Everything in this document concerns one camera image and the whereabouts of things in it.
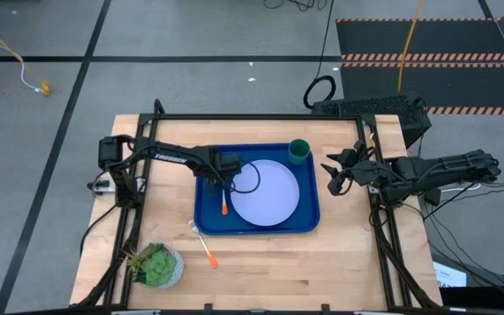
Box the black aluminium table frame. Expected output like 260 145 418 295
70 99 445 315

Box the yellow hanging cable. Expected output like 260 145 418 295
397 0 426 94

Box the white paper sheet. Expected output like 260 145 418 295
432 261 468 289

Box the orange handled metal fork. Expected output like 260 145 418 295
187 219 220 270

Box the black hazard striped floor mat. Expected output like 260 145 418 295
335 16 504 116

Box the yellow floor cable with plug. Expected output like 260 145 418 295
0 12 53 97

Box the lavender round plate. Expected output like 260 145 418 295
229 158 301 228

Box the green plastic cup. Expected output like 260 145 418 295
287 138 312 166

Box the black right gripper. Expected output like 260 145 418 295
320 140 396 196

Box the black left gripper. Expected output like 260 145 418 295
195 146 243 199

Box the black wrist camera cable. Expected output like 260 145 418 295
227 160 263 195

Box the black computer tower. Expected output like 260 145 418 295
311 94 433 149

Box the white floor cable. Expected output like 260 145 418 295
0 0 43 94

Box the blue plastic tray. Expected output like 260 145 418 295
193 143 322 236

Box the green succulent in pot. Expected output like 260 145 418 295
122 242 186 290

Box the black cable bundle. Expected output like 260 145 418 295
76 203 148 307
367 205 444 310

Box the white power strip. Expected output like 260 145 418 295
87 178 118 196

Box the black hanging coiled cable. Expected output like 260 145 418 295
303 0 338 110

